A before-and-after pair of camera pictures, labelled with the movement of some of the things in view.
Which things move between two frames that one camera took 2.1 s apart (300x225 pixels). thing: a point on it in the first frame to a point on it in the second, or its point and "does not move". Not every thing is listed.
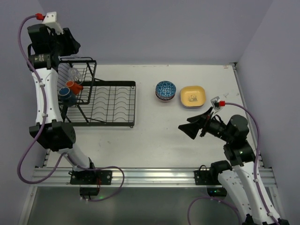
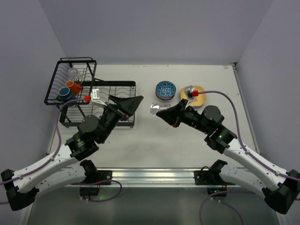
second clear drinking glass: x=74 y=75 does not move
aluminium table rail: x=131 y=176 does not move
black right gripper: x=205 y=125 to x=182 y=112
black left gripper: x=68 y=43 to x=118 y=109
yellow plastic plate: x=192 y=96 does not move
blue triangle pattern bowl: x=165 y=90 does not move
